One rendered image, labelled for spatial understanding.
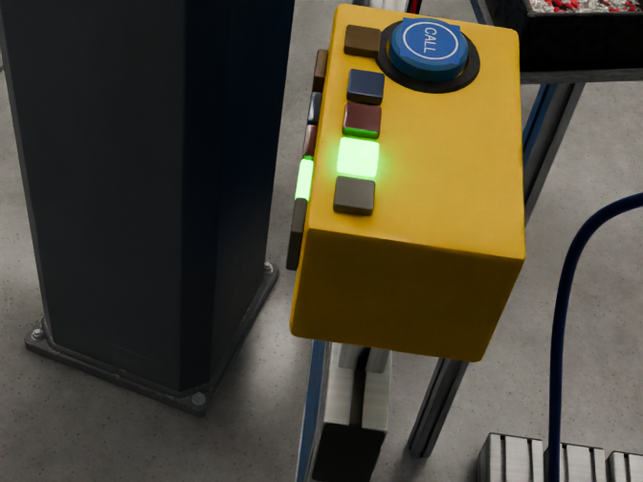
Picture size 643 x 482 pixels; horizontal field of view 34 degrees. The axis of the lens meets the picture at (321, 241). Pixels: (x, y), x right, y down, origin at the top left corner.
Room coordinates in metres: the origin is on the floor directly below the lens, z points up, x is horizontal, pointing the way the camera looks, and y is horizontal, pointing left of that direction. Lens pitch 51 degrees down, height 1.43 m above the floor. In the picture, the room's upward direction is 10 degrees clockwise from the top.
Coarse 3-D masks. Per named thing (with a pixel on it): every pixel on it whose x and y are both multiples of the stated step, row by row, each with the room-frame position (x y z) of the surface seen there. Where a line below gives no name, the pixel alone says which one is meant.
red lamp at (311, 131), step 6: (306, 126) 0.37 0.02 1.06; (312, 126) 0.37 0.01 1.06; (306, 132) 0.37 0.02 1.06; (312, 132) 0.37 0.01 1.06; (306, 138) 0.36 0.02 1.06; (312, 138) 0.36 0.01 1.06; (306, 144) 0.36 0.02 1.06; (312, 144) 0.36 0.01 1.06; (306, 150) 0.35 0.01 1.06; (312, 150) 0.35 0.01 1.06; (306, 156) 0.35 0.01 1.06; (312, 156) 0.35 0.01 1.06; (300, 162) 0.35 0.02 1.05; (312, 162) 0.35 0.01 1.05
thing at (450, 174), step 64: (384, 64) 0.41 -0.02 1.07; (512, 64) 0.43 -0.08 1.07; (320, 128) 0.36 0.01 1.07; (384, 128) 0.36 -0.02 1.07; (448, 128) 0.37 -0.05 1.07; (512, 128) 0.38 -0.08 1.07; (320, 192) 0.32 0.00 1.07; (384, 192) 0.32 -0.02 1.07; (448, 192) 0.33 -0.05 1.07; (512, 192) 0.34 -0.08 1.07; (320, 256) 0.29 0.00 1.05; (384, 256) 0.30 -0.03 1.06; (448, 256) 0.30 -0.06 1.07; (512, 256) 0.30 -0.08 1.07; (320, 320) 0.29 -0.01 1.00; (384, 320) 0.30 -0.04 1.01; (448, 320) 0.30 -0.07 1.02
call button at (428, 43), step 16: (400, 32) 0.42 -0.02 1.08; (416, 32) 0.43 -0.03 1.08; (432, 32) 0.43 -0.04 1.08; (448, 32) 0.43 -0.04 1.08; (400, 48) 0.41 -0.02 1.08; (416, 48) 0.41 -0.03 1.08; (432, 48) 0.42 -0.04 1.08; (448, 48) 0.42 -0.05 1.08; (464, 48) 0.42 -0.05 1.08; (400, 64) 0.41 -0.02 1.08; (416, 64) 0.40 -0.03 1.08; (432, 64) 0.40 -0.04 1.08; (448, 64) 0.41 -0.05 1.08; (464, 64) 0.42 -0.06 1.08; (432, 80) 0.40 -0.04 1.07
